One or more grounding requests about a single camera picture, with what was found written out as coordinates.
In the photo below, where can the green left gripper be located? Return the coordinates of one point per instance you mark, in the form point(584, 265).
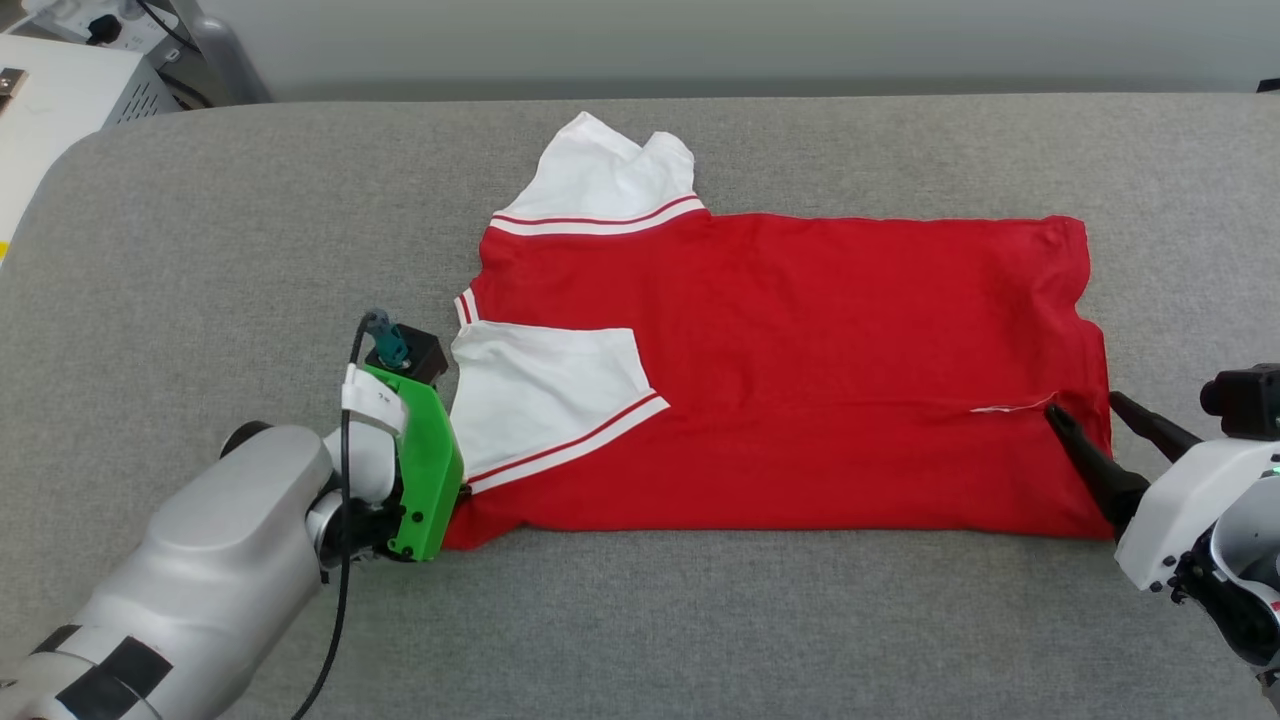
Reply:
point(430, 470)

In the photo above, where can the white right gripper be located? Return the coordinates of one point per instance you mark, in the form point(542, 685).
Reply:
point(1165, 520)

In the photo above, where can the red white Bulls jersey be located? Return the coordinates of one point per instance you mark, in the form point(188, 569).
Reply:
point(800, 380)

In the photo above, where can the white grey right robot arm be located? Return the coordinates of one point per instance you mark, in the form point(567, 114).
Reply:
point(1250, 540)

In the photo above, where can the white equipment box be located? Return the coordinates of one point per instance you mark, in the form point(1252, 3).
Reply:
point(70, 110)

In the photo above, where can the white power strip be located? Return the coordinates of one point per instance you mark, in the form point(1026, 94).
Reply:
point(140, 30)

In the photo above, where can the black power plug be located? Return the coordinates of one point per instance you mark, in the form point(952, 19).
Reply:
point(105, 30)

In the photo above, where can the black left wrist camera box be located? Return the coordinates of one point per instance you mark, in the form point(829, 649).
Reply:
point(420, 355)

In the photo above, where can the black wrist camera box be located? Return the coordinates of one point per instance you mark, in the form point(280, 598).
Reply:
point(420, 355)
point(1250, 400)

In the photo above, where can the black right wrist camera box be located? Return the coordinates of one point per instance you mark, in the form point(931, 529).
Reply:
point(1250, 400)

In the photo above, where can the grey metal post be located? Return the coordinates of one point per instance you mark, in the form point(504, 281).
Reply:
point(225, 60)

